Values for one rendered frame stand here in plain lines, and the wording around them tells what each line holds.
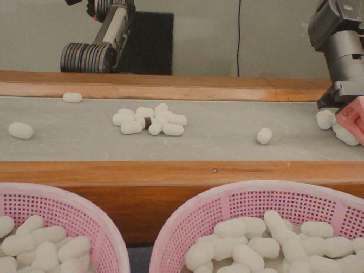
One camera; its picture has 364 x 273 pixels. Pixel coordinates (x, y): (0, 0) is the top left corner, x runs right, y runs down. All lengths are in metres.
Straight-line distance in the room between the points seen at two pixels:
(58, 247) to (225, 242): 0.16
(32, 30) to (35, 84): 2.05
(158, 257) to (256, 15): 2.47
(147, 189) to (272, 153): 0.23
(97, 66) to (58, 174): 0.57
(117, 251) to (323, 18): 0.54
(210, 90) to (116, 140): 0.28
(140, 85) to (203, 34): 1.93
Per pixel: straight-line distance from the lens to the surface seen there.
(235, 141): 0.55
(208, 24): 2.63
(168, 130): 0.54
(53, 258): 0.34
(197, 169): 0.41
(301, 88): 0.81
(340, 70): 0.62
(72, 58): 0.98
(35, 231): 0.37
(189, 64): 2.66
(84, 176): 0.40
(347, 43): 0.64
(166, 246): 0.31
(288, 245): 0.36
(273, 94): 0.77
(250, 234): 0.38
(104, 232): 0.33
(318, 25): 0.69
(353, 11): 0.68
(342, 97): 0.57
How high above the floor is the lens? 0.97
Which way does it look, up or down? 25 degrees down
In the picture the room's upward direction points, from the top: 3 degrees clockwise
